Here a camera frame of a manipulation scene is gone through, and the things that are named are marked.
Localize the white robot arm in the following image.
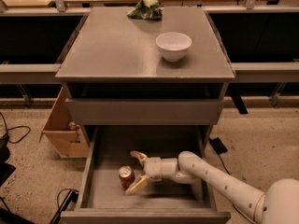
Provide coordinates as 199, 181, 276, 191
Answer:
126, 151, 299, 224

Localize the cardboard box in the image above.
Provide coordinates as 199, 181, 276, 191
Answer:
42, 89, 89, 158

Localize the closed grey top drawer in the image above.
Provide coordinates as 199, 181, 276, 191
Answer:
65, 98, 223, 125

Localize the grey drawer cabinet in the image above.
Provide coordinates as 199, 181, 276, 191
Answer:
55, 6, 235, 224

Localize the green crumpled chip bag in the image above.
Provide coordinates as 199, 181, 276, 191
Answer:
127, 0, 163, 21

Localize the red coke can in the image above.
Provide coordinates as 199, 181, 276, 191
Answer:
119, 166, 135, 190

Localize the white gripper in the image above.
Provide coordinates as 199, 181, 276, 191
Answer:
125, 150, 178, 195

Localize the black cable on left floor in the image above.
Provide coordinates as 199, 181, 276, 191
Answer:
0, 111, 32, 145

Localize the black power adapter with cable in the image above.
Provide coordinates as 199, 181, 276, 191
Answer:
208, 136, 247, 224

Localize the open grey middle drawer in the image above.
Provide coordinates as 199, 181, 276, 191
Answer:
62, 126, 231, 224

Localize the white bowl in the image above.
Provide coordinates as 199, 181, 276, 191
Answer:
155, 32, 192, 62

